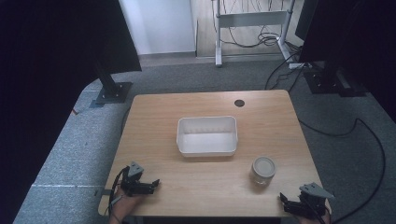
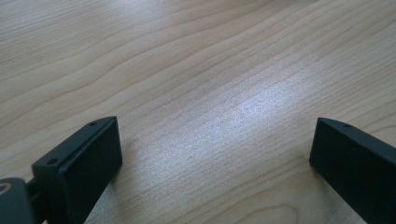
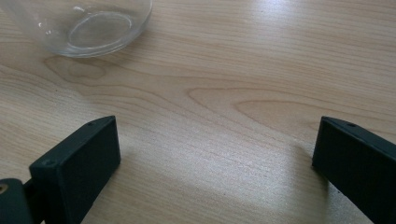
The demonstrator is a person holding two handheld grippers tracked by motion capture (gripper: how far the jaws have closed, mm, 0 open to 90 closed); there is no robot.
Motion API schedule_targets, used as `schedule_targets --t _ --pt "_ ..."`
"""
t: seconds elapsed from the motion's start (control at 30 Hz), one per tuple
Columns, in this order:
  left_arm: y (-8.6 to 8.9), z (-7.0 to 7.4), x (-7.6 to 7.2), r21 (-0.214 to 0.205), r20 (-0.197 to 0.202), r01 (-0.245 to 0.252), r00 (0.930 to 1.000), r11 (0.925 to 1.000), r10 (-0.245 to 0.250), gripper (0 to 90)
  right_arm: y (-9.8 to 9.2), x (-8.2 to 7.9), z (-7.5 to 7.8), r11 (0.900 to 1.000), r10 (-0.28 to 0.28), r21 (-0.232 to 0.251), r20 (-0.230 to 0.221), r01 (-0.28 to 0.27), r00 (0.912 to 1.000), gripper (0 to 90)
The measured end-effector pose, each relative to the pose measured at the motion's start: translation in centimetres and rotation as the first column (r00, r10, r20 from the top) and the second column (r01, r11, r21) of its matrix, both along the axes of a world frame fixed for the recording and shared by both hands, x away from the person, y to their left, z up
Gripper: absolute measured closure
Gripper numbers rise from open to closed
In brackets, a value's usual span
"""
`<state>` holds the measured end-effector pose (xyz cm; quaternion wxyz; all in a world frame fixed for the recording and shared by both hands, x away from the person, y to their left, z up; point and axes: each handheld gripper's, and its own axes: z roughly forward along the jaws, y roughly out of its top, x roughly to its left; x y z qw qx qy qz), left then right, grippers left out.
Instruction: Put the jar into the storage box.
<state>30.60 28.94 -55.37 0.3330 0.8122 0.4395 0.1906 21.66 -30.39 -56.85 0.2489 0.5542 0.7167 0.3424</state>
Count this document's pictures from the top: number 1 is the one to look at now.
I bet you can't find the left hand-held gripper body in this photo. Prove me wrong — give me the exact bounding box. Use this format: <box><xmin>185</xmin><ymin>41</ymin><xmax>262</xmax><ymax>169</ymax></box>
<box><xmin>120</xmin><ymin>161</ymin><xmax>148</xmax><ymax>197</ymax></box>

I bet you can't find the black cable to power strip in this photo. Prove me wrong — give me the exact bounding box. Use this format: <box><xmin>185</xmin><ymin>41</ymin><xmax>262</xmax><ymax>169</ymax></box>
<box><xmin>263</xmin><ymin>51</ymin><xmax>304</xmax><ymax>92</ymax></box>

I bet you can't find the white power strip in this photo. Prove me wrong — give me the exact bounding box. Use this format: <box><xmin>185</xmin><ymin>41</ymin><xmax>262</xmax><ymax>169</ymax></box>
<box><xmin>288</xmin><ymin>62</ymin><xmax>313</xmax><ymax>70</ymax></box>

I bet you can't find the black curtain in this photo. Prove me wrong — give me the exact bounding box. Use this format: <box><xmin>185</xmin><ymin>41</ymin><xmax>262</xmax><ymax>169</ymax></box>
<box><xmin>0</xmin><ymin>0</ymin><xmax>143</xmax><ymax>224</ymax></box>
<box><xmin>294</xmin><ymin>0</ymin><xmax>396</xmax><ymax>124</ymax></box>

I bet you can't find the white plastic bin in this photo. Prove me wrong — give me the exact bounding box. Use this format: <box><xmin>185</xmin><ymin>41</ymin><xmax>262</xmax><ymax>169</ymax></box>
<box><xmin>176</xmin><ymin>115</ymin><xmax>239</xmax><ymax>158</ymax></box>

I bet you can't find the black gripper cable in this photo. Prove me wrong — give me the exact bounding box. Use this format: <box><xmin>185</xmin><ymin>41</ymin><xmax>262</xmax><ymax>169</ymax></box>
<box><xmin>107</xmin><ymin>166</ymin><xmax>130</xmax><ymax>217</ymax></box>

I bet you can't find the glass jar with beige lid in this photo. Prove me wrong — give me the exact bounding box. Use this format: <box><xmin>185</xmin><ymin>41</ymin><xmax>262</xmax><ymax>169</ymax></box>
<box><xmin>250</xmin><ymin>155</ymin><xmax>277</xmax><ymax>187</ymax></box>

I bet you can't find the person's left hand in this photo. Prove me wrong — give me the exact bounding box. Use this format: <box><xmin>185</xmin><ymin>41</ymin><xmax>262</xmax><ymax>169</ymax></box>
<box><xmin>108</xmin><ymin>187</ymin><xmax>146</xmax><ymax>224</ymax></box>

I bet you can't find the white metal desk frame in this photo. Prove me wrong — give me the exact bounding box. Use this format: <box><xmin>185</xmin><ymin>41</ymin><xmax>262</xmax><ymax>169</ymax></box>
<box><xmin>211</xmin><ymin>0</ymin><xmax>297</xmax><ymax>68</ymax></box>

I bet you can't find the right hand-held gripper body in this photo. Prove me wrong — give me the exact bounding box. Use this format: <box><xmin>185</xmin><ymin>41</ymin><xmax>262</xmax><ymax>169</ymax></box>
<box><xmin>296</xmin><ymin>182</ymin><xmax>336</xmax><ymax>219</ymax></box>

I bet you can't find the bundle of black cables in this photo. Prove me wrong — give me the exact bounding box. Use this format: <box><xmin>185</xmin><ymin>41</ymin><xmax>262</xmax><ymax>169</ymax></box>
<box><xmin>218</xmin><ymin>0</ymin><xmax>301</xmax><ymax>49</ymax></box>

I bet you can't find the black stand with base plate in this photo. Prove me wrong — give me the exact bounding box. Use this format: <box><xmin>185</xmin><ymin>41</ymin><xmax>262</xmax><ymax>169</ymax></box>
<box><xmin>92</xmin><ymin>60</ymin><xmax>134</xmax><ymax>105</ymax></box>
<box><xmin>303</xmin><ymin>60</ymin><xmax>368</xmax><ymax>98</ymax></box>

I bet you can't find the person's right hand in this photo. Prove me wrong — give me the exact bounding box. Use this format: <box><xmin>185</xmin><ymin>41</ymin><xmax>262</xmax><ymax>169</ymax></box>
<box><xmin>298</xmin><ymin>199</ymin><xmax>332</xmax><ymax>224</ymax></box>

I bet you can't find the long black floor cable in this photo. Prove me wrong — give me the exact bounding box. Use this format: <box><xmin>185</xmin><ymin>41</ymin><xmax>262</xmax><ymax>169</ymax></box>
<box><xmin>298</xmin><ymin>117</ymin><xmax>388</xmax><ymax>224</ymax></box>

